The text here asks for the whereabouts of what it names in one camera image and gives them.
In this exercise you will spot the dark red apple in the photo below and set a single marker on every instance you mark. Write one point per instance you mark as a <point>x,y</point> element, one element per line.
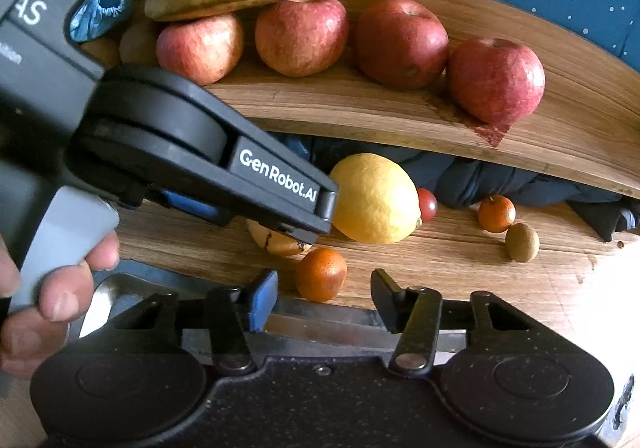
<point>402,43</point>
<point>495,80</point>

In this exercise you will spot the small brown kiwi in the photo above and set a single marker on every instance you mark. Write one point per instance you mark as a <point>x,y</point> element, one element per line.
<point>522,243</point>

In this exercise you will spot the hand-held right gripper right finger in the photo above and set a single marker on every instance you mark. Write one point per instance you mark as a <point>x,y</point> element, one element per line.
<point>385,299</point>

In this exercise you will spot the curved wooden shelf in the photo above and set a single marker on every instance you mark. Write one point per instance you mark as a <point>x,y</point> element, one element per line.
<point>575,118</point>

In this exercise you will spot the small orange mandarin with stem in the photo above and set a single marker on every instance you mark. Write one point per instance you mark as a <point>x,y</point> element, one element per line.
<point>496,214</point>

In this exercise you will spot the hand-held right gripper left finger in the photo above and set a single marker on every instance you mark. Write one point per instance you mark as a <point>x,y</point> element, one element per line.
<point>261,300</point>

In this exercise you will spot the yellow lemon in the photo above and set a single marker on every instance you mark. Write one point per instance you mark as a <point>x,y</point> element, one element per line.
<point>375,198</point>

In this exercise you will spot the red cherry tomato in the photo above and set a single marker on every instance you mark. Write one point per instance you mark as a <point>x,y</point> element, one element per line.
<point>428,205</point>

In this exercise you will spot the metal tray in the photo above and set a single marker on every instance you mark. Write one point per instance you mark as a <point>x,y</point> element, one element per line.
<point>320,318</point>

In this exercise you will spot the dark blue padded cloth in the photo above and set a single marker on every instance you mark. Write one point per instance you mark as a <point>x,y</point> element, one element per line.
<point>500,183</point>

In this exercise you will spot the person's left hand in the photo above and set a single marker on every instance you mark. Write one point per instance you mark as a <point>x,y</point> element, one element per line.
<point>60,298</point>

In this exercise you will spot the pale red apple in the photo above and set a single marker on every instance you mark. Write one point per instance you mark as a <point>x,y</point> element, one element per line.
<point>200,48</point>
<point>301,35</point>

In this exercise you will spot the blue elastic shoe cover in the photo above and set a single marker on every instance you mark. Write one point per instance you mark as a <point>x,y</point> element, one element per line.
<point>102,3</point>

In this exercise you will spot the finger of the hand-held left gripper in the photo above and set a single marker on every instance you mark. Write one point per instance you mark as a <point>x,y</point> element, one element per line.
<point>200,207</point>
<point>285,178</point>

